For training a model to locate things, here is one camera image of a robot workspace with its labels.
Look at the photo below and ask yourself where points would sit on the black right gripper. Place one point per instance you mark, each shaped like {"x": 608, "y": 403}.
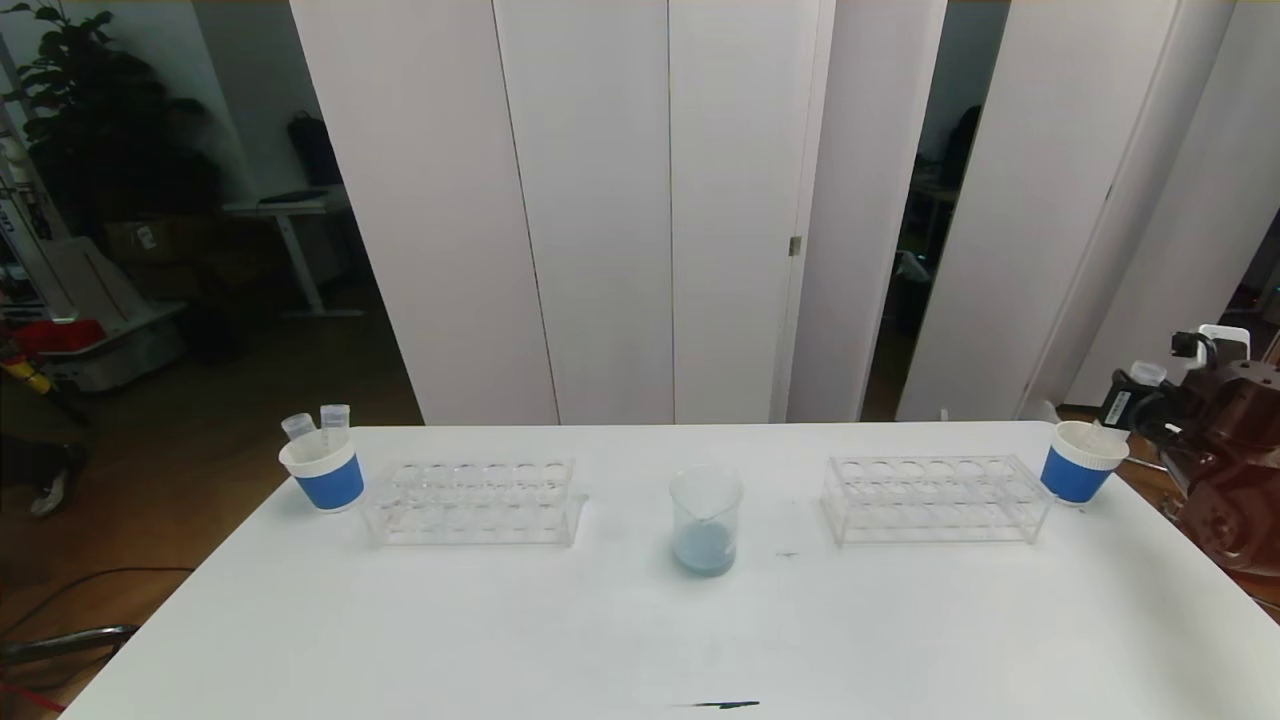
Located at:
{"x": 1119, "y": 403}

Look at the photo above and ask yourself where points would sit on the test tube with red liquid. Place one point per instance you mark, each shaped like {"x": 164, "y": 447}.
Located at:
{"x": 335, "y": 424}

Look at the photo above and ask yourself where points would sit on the test tube with blue liquid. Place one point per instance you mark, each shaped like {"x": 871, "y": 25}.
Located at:
{"x": 298, "y": 426}

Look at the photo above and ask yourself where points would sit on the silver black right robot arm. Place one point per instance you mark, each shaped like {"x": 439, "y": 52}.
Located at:
{"x": 1240, "y": 470}

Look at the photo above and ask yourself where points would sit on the clear plastic test tube rack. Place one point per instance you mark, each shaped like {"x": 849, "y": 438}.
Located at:
{"x": 930, "y": 500}
{"x": 480, "y": 502}

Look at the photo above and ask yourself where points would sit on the clear glass beaker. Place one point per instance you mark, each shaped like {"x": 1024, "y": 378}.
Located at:
{"x": 705, "y": 550}

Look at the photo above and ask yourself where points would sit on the blue white paper cup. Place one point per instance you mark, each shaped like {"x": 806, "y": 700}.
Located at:
{"x": 1075, "y": 478}
{"x": 330, "y": 485}

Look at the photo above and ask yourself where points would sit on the black backpack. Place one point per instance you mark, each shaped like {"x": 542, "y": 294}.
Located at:
{"x": 313, "y": 148}

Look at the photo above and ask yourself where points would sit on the white office desk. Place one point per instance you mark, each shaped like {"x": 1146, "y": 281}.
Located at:
{"x": 290, "y": 208}

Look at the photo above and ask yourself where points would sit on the brown cardboard box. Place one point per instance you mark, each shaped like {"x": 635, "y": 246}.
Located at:
{"x": 180, "y": 243}

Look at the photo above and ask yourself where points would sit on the white machine housing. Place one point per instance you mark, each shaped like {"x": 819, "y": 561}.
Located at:
{"x": 110, "y": 350}

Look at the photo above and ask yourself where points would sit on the dark green potted plant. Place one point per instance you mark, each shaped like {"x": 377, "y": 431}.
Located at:
{"x": 100, "y": 130}

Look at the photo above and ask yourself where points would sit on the grey metal floor leg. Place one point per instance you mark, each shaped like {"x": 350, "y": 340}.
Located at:
{"x": 80, "y": 640}

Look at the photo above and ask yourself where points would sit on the dark white sneaker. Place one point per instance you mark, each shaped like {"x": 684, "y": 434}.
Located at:
{"x": 50, "y": 495}

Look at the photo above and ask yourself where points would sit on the dark trouser leg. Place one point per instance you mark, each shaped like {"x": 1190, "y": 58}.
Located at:
{"x": 40, "y": 450}

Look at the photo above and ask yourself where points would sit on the white printed column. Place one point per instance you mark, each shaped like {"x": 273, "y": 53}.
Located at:
{"x": 25, "y": 200}

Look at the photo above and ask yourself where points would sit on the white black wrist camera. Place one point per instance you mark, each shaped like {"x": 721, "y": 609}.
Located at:
{"x": 1230, "y": 340}

